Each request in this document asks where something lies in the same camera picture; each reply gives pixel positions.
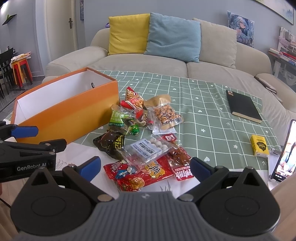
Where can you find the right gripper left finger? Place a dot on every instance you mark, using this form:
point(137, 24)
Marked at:
point(79, 178)

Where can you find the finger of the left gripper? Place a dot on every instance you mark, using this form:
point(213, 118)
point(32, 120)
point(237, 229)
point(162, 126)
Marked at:
point(57, 145)
point(12, 130)

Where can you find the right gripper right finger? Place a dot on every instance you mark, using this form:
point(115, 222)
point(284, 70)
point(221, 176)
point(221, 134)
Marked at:
point(211, 179)

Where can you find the dark braised egg packet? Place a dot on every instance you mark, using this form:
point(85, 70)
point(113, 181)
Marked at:
point(112, 143)

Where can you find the large red snack bag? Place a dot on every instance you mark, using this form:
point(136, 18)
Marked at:
point(130, 178)

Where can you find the green sausage snack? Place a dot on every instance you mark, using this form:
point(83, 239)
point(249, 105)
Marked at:
point(133, 128)

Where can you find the clear white balls packet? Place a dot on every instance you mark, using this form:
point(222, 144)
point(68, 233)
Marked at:
point(146, 150)

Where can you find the green pea snack packet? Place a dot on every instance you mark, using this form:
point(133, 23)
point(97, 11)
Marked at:
point(119, 116)

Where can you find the red Mimi snack sticks bag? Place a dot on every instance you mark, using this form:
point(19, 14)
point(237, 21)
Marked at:
point(132, 100)

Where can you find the red braised meat packet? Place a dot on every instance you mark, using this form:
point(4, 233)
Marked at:
point(178, 159)

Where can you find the orange cardboard box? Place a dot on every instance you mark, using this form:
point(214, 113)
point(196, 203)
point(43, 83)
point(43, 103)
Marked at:
point(69, 106)

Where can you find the green checked tablecloth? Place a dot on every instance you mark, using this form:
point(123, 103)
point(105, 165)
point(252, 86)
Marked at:
point(209, 130)

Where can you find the black dining chair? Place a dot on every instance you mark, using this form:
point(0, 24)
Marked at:
point(6, 70)

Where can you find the red stool stack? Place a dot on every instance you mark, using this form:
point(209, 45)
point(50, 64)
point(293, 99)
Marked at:
point(22, 72)

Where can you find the yellow small box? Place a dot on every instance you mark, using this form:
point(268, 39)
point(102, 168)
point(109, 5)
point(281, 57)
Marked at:
point(259, 146)

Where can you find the smartphone on stand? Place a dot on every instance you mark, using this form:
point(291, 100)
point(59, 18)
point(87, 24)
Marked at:
point(285, 165)

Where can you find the black notebook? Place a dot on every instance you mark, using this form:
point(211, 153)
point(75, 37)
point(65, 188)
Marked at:
point(242, 106)

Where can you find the peanut snack bag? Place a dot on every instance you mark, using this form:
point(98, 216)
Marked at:
point(163, 114)

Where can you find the beige sofa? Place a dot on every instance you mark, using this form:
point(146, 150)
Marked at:
point(279, 109)

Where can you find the white door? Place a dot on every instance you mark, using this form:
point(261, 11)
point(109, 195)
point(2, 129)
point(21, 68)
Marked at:
point(60, 26)

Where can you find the beige cushion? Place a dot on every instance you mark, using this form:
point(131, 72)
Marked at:
point(218, 44)

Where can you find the yellow cushion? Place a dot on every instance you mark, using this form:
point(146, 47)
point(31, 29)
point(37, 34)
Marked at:
point(128, 34)

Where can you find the side table with books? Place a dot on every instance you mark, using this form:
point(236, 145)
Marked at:
point(284, 55)

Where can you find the light blue cushion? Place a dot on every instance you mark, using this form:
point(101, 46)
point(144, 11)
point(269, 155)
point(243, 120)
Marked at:
point(174, 37)

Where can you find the patterned blue cushion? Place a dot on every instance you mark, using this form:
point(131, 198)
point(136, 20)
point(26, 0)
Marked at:
point(244, 28)

